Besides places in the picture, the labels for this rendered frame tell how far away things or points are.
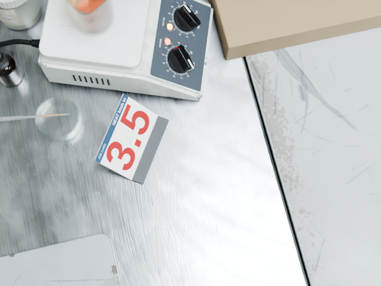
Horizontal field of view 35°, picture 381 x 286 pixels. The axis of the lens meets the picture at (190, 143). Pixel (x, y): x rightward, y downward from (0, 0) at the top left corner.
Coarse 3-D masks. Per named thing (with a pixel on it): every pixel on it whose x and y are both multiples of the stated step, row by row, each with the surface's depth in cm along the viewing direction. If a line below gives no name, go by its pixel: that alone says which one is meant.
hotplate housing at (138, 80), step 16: (160, 0) 76; (208, 32) 79; (144, 48) 73; (208, 48) 79; (48, 64) 73; (64, 64) 73; (80, 64) 73; (144, 64) 73; (64, 80) 77; (80, 80) 76; (96, 80) 75; (112, 80) 74; (128, 80) 74; (144, 80) 73; (160, 80) 74; (176, 96) 77; (192, 96) 77
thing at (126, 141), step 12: (132, 108) 76; (120, 120) 75; (132, 120) 76; (144, 120) 77; (120, 132) 75; (132, 132) 76; (144, 132) 77; (108, 144) 74; (120, 144) 75; (132, 144) 76; (108, 156) 74; (120, 156) 75; (132, 156) 76; (120, 168) 75
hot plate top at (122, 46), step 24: (48, 0) 73; (120, 0) 73; (144, 0) 73; (48, 24) 72; (72, 24) 72; (120, 24) 72; (144, 24) 72; (48, 48) 71; (72, 48) 71; (96, 48) 71; (120, 48) 71
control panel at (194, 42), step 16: (176, 0) 77; (192, 0) 78; (160, 16) 75; (208, 16) 79; (160, 32) 75; (176, 32) 76; (192, 32) 77; (160, 48) 74; (192, 48) 77; (160, 64) 74; (176, 80) 75; (192, 80) 76
